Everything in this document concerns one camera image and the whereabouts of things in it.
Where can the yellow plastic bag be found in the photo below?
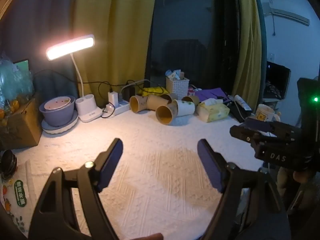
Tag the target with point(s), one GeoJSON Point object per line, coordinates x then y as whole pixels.
{"type": "Point", "coordinates": [155, 90]}

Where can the white air conditioner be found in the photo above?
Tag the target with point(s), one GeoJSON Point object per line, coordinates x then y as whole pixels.
{"type": "Point", "coordinates": [287, 11]}

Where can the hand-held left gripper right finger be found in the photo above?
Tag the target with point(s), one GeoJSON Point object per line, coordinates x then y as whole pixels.
{"type": "Point", "coordinates": [208, 160]}

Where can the clear plastic bag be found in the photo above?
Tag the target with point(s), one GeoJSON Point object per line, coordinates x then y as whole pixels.
{"type": "Point", "coordinates": [13, 80]}

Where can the white power strip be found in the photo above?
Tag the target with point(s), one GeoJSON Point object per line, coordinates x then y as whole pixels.
{"type": "Point", "coordinates": [120, 107]}

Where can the purple bowl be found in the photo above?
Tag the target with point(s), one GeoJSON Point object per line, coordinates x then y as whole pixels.
{"type": "Point", "coordinates": [56, 116]}

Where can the white paper cup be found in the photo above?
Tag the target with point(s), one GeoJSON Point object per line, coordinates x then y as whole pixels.
{"type": "Point", "coordinates": [185, 108]}

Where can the yellow tissue pack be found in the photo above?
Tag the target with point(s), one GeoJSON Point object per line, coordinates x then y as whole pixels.
{"type": "Point", "coordinates": [213, 111]}

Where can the white charger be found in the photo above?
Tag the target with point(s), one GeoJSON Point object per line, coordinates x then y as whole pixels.
{"type": "Point", "coordinates": [113, 98]}

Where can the green screen tablet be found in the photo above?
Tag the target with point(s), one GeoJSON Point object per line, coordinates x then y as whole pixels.
{"type": "Point", "coordinates": [23, 65]}

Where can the white bear mug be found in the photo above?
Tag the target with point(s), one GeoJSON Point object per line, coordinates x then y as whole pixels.
{"type": "Point", "coordinates": [266, 113]}

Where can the white desk lamp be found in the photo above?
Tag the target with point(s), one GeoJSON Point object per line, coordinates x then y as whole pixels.
{"type": "Point", "coordinates": [87, 107]}

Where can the narrow yellow curtain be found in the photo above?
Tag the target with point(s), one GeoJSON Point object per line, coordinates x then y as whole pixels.
{"type": "Point", "coordinates": [250, 42]}

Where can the white woven basket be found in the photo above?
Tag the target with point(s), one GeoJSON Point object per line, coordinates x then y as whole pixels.
{"type": "Point", "coordinates": [178, 85]}

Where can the purple cloth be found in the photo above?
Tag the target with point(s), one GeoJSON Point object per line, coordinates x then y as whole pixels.
{"type": "Point", "coordinates": [212, 93]}

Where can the brown paper cup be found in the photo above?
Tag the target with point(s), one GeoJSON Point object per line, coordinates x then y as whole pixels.
{"type": "Point", "coordinates": [137, 103]}
{"type": "Point", "coordinates": [168, 97]}
{"type": "Point", "coordinates": [157, 102]}
{"type": "Point", "coordinates": [165, 115]}
{"type": "Point", "coordinates": [191, 100]}

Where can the printed wet wipes packet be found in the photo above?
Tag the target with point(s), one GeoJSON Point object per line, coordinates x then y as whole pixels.
{"type": "Point", "coordinates": [18, 200]}

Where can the oranges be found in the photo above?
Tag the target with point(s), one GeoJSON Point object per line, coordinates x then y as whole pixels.
{"type": "Point", "coordinates": [11, 106]}

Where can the black round jar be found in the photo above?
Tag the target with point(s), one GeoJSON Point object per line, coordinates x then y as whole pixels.
{"type": "Point", "coordinates": [7, 163]}

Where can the white tube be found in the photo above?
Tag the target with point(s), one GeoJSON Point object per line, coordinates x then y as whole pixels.
{"type": "Point", "coordinates": [243, 103]}

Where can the wide yellow curtain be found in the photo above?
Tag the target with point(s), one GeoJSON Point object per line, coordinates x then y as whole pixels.
{"type": "Point", "coordinates": [112, 42]}

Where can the white textured tablecloth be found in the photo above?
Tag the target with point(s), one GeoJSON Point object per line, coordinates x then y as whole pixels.
{"type": "Point", "coordinates": [155, 155]}

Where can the white plate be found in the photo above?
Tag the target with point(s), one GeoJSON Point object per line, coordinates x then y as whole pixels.
{"type": "Point", "coordinates": [72, 125]}

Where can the black power adapter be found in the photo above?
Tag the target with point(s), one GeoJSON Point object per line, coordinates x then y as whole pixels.
{"type": "Point", "coordinates": [128, 92]}

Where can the small red white bottle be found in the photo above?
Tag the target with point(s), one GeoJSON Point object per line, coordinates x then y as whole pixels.
{"type": "Point", "coordinates": [191, 92]}

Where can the pink bowl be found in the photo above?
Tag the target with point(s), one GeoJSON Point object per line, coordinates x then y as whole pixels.
{"type": "Point", "coordinates": [57, 103]}

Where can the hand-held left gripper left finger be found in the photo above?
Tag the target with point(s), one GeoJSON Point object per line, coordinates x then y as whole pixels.
{"type": "Point", "coordinates": [111, 160]}

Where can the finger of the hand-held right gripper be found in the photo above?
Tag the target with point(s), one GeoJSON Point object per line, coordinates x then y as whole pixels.
{"type": "Point", "coordinates": [242, 133]}
{"type": "Point", "coordinates": [260, 125]}

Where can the person's right hand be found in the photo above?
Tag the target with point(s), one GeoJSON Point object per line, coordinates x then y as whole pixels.
{"type": "Point", "coordinates": [285, 178]}

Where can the person's left hand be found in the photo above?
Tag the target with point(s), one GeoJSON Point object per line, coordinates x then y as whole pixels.
{"type": "Point", "coordinates": [150, 237]}

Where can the cardboard box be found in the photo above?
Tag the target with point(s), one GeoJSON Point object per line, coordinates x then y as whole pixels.
{"type": "Point", "coordinates": [21, 127]}

